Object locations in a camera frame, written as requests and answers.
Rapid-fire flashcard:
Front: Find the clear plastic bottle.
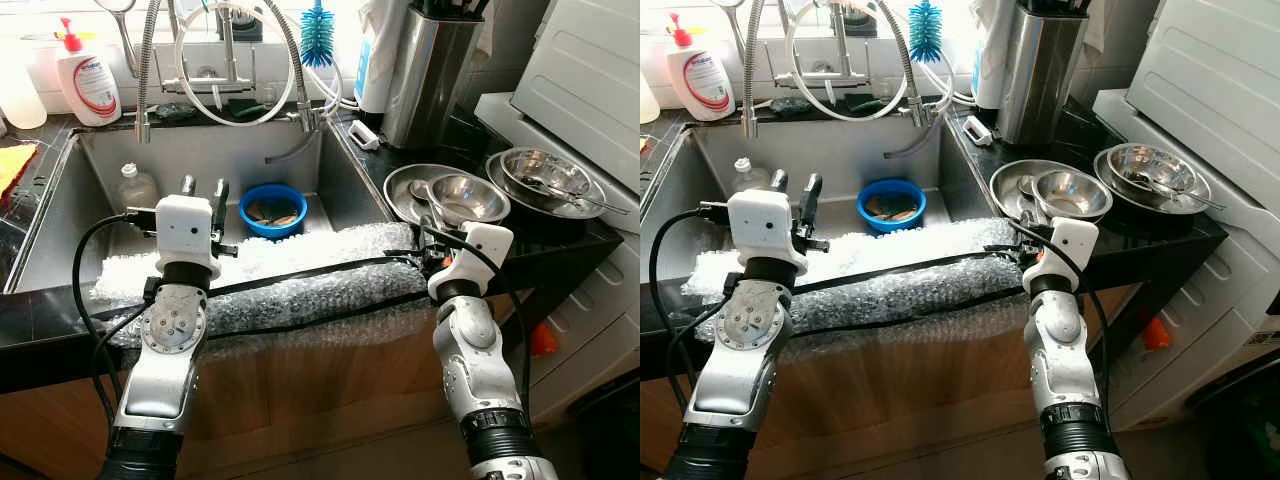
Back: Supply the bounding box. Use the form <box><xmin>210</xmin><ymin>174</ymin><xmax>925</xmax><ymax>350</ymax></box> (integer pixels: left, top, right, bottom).
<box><xmin>115</xmin><ymin>162</ymin><xmax>161</xmax><ymax>211</ymax></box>
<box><xmin>730</xmin><ymin>157</ymin><xmax>776</xmax><ymax>196</ymax></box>

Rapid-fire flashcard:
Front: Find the stainless steel sink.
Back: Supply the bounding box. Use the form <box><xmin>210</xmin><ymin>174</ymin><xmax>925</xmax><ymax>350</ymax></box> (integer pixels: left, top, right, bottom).
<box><xmin>640</xmin><ymin>115</ymin><xmax>996</xmax><ymax>291</ymax></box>
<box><xmin>5</xmin><ymin>120</ymin><xmax>396</xmax><ymax>296</ymax></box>

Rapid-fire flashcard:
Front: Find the large steel bowl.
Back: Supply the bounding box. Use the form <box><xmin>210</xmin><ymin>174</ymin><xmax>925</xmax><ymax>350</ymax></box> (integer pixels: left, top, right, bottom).
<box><xmin>500</xmin><ymin>147</ymin><xmax>593</xmax><ymax>204</ymax></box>
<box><xmin>1107</xmin><ymin>142</ymin><xmax>1198</xmax><ymax>198</ymax></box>

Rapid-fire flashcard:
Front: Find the small orange object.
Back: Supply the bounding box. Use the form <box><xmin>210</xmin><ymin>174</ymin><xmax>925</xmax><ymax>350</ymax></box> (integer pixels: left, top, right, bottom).
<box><xmin>1140</xmin><ymin>315</ymin><xmax>1173</xmax><ymax>353</ymax></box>
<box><xmin>528</xmin><ymin>320</ymin><xmax>561</xmax><ymax>358</ymax></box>

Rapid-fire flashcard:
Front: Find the blue bottle brush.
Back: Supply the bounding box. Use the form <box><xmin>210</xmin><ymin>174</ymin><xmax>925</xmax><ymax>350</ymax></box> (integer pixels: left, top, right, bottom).
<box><xmin>907</xmin><ymin>0</ymin><xmax>946</xmax><ymax>64</ymax></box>
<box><xmin>298</xmin><ymin>0</ymin><xmax>338</xmax><ymax>69</ymax></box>

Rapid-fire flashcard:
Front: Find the light wood cabinet door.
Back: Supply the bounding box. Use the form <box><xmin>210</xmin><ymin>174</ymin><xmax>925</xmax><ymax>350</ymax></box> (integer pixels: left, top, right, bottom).
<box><xmin>0</xmin><ymin>300</ymin><xmax>536</xmax><ymax>480</ymax></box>
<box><xmin>640</xmin><ymin>295</ymin><xmax>1141</xmax><ymax>480</ymax></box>

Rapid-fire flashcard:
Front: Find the steel spoon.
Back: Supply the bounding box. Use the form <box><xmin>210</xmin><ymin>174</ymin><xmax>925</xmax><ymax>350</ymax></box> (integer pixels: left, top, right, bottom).
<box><xmin>408</xmin><ymin>178</ymin><xmax>448</xmax><ymax>233</ymax></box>
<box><xmin>1017</xmin><ymin>175</ymin><xmax>1053</xmax><ymax>229</ymax></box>
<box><xmin>1130</xmin><ymin>170</ymin><xmax>1226</xmax><ymax>211</ymax></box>
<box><xmin>525</xmin><ymin>175</ymin><xmax>631</xmax><ymax>216</ymax></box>

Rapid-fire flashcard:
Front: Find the black strap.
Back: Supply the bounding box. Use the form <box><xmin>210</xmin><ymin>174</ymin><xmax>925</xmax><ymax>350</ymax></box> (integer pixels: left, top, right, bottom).
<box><xmin>790</xmin><ymin>248</ymin><xmax>1021</xmax><ymax>298</ymax></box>
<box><xmin>100</xmin><ymin>253</ymin><xmax>426</xmax><ymax>313</ymax></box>

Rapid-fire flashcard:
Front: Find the shallow steel plate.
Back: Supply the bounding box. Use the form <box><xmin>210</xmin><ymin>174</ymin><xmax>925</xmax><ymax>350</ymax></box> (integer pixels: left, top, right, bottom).
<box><xmin>988</xmin><ymin>158</ymin><xmax>1113</xmax><ymax>226</ymax></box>
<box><xmin>1093</xmin><ymin>145</ymin><xmax>1213</xmax><ymax>216</ymax></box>
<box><xmin>486</xmin><ymin>150</ymin><xmax>607</xmax><ymax>221</ymax></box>
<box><xmin>384</xmin><ymin>163</ymin><xmax>511</xmax><ymax>229</ymax></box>

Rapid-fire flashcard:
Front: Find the small steel bowl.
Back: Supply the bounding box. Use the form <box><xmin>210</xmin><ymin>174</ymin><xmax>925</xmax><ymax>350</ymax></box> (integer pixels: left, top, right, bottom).
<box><xmin>428</xmin><ymin>173</ymin><xmax>512</xmax><ymax>225</ymax></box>
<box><xmin>1033</xmin><ymin>168</ymin><xmax>1114</xmax><ymax>219</ymax></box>

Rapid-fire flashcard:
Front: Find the white water hose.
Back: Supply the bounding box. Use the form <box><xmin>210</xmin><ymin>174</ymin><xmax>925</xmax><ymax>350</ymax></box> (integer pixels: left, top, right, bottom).
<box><xmin>172</xmin><ymin>0</ymin><xmax>361</xmax><ymax>128</ymax></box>
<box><xmin>783</xmin><ymin>0</ymin><xmax>976</xmax><ymax>123</ymax></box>

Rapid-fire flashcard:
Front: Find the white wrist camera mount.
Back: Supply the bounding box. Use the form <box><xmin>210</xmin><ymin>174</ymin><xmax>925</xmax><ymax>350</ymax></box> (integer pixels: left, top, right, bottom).
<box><xmin>725</xmin><ymin>188</ymin><xmax>809</xmax><ymax>276</ymax></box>
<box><xmin>428</xmin><ymin>222</ymin><xmax>516</xmax><ymax>301</ymax></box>
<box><xmin>1022</xmin><ymin>217</ymin><xmax>1099</xmax><ymax>296</ymax></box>
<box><xmin>152</xmin><ymin>195</ymin><xmax>221</xmax><ymax>281</ymax></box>

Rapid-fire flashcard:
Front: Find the stainless steel knife block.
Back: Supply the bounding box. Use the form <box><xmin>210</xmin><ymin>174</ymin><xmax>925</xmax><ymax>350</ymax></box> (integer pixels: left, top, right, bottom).
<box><xmin>995</xmin><ymin>0</ymin><xmax>1091</xmax><ymax>146</ymax></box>
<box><xmin>380</xmin><ymin>0</ymin><xmax>491</xmax><ymax>151</ymax></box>

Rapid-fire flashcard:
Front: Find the orange cleaning cloth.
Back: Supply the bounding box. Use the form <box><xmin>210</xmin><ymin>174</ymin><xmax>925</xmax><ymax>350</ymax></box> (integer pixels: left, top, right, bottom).
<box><xmin>0</xmin><ymin>143</ymin><xmax>39</xmax><ymax>199</ymax></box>

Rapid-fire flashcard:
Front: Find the steel spring faucet hose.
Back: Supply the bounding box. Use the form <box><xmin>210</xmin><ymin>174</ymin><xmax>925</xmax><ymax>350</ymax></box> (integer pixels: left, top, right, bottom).
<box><xmin>135</xmin><ymin>0</ymin><xmax>166</xmax><ymax>144</ymax></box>
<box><xmin>740</xmin><ymin>0</ymin><xmax>769</xmax><ymax>139</ymax></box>

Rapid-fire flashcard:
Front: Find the white washing machine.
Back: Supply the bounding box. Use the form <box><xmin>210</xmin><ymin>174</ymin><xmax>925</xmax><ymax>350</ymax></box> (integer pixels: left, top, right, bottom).
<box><xmin>1090</xmin><ymin>0</ymin><xmax>1280</xmax><ymax>431</ymax></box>
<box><xmin>475</xmin><ymin>0</ymin><xmax>641</xmax><ymax>441</ymax></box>

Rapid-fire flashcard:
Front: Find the bubble wrap padding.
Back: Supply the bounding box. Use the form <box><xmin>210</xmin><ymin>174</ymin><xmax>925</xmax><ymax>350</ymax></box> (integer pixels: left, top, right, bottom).
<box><xmin>90</xmin><ymin>222</ymin><xmax>441</xmax><ymax>351</ymax></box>
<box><xmin>680</xmin><ymin>218</ymin><xmax>1031</xmax><ymax>341</ymax></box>

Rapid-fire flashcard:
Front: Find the white canister blue label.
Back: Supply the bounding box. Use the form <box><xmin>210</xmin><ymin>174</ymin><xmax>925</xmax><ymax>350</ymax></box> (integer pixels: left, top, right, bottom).
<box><xmin>352</xmin><ymin>0</ymin><xmax>411</xmax><ymax>116</ymax></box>
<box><xmin>972</xmin><ymin>0</ymin><xmax>1016</xmax><ymax>109</ymax></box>

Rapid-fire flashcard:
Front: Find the clear plastic dish tray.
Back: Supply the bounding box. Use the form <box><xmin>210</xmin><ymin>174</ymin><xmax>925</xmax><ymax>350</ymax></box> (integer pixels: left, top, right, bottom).
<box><xmin>0</xmin><ymin>140</ymin><xmax>76</xmax><ymax>291</ymax></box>

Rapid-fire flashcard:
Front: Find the flexible steel faucet hose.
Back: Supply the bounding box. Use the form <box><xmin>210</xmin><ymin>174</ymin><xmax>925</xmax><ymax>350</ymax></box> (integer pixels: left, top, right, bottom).
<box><xmin>880</xmin><ymin>0</ymin><xmax>936</xmax><ymax>129</ymax></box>
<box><xmin>265</xmin><ymin>0</ymin><xmax>326</xmax><ymax>136</ymax></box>

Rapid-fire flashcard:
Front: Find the steel mesh strainer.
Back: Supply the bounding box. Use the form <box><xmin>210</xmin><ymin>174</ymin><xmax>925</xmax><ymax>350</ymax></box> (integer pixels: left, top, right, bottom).
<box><xmin>95</xmin><ymin>0</ymin><xmax>141</xmax><ymax>79</ymax></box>
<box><xmin>715</xmin><ymin>0</ymin><xmax>756</xmax><ymax>71</ymax></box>

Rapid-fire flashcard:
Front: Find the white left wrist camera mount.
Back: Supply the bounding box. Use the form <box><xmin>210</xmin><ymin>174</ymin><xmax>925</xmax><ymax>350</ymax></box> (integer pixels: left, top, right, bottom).
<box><xmin>725</xmin><ymin>188</ymin><xmax>809</xmax><ymax>276</ymax></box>
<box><xmin>152</xmin><ymin>195</ymin><xmax>221</xmax><ymax>281</ymax></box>

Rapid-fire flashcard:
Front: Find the white soap pump bottle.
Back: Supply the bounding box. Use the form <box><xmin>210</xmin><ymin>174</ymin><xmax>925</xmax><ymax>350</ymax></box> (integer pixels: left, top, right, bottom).
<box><xmin>665</xmin><ymin>12</ymin><xmax>736</xmax><ymax>123</ymax></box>
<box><xmin>53</xmin><ymin>15</ymin><xmax>123</xmax><ymax>128</ymax></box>

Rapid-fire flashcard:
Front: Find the chrome faucet mixer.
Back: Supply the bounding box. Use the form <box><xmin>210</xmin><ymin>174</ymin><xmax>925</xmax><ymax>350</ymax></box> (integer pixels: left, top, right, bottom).
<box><xmin>160</xmin><ymin>0</ymin><xmax>256</xmax><ymax>96</ymax></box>
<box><xmin>770</xmin><ymin>0</ymin><xmax>871</xmax><ymax>89</ymax></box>

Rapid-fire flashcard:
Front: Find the blue plastic bowl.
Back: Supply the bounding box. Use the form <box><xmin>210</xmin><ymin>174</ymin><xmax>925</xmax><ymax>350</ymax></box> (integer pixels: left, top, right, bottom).
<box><xmin>238</xmin><ymin>183</ymin><xmax>309</xmax><ymax>241</ymax></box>
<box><xmin>857</xmin><ymin>178</ymin><xmax>928</xmax><ymax>235</ymax></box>

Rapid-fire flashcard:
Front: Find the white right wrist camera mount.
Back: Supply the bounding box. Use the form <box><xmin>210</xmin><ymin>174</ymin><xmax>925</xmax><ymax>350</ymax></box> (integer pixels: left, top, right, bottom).
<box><xmin>428</xmin><ymin>222</ymin><xmax>516</xmax><ymax>301</ymax></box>
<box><xmin>1022</xmin><ymin>217</ymin><xmax>1099</xmax><ymax>296</ymax></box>

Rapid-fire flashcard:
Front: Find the brown scouring pad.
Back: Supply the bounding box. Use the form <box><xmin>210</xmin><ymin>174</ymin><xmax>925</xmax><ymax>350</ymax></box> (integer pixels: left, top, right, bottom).
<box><xmin>868</xmin><ymin>193</ymin><xmax>919</xmax><ymax>221</ymax></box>
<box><xmin>250</xmin><ymin>198</ymin><xmax>301</xmax><ymax>227</ymax></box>

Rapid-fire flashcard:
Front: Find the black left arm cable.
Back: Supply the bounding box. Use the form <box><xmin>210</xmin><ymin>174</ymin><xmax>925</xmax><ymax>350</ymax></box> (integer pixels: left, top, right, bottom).
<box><xmin>648</xmin><ymin>203</ymin><xmax>736</xmax><ymax>401</ymax></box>
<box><xmin>72</xmin><ymin>208</ymin><xmax>161</xmax><ymax>421</ymax></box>

